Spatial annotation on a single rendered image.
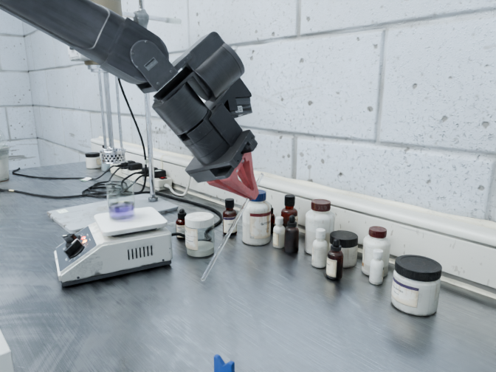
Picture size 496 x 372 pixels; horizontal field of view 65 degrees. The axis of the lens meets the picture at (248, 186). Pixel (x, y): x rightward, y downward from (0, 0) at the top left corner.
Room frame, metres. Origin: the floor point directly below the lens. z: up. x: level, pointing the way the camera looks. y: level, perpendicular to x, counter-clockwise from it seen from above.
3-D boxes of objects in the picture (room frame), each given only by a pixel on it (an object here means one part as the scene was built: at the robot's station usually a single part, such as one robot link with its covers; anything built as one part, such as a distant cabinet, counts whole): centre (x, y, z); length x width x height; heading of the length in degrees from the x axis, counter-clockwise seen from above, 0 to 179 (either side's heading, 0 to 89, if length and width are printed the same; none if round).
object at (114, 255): (0.72, 0.25, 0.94); 0.22 x 0.13 x 0.08; 119
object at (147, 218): (0.73, 0.23, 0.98); 0.12 x 0.12 x 0.01; 29
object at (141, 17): (1.15, 0.31, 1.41); 0.25 x 0.11 x 0.05; 132
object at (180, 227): (0.85, 0.15, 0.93); 0.03 x 0.03 x 0.07
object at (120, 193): (0.73, 0.24, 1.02); 0.06 x 0.05 x 0.08; 132
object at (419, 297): (0.56, -0.26, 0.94); 0.07 x 0.07 x 0.07
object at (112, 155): (1.05, 0.36, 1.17); 0.07 x 0.07 x 0.25
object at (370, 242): (0.67, -0.24, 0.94); 0.05 x 0.05 x 0.09
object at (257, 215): (0.83, -0.02, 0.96); 0.06 x 0.06 x 0.11
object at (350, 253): (0.72, -0.19, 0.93); 0.05 x 0.05 x 0.06
